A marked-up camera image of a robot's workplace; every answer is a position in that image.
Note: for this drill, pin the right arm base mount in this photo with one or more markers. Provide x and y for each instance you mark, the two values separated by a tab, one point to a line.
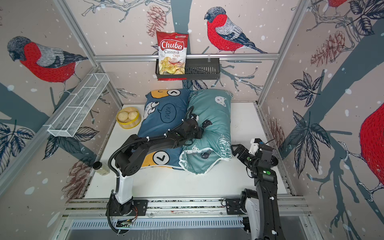
234	206

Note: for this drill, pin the black wire wall basket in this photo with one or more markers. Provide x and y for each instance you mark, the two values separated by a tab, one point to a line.
195	69

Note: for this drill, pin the red Chuba chips bag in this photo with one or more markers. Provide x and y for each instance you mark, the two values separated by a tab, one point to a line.
171	64

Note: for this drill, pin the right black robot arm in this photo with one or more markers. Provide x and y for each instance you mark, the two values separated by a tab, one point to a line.
261	204

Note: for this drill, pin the yellow tub of biscuits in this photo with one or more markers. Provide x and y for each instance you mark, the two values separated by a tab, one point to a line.
129	117

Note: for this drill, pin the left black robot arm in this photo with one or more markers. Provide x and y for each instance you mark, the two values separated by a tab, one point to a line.
128	159

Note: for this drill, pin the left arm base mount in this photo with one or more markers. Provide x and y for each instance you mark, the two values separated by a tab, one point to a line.
132	208

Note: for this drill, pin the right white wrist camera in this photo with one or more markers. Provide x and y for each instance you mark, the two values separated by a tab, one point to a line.
255	145

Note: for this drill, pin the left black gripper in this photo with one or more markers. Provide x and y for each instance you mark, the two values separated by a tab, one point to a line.
199	133

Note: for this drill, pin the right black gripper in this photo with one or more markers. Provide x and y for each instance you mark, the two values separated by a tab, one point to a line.
240	148

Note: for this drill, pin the white wire mesh shelf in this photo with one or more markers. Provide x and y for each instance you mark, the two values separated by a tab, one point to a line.
72	116

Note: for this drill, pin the blue cartoon pillow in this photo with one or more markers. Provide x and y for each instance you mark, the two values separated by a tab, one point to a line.
164	110

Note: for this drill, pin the small black-lidded jar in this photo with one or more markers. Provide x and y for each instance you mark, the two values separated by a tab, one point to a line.
101	168

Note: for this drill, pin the teal cat pillow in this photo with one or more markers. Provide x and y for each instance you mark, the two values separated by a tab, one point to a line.
199	156

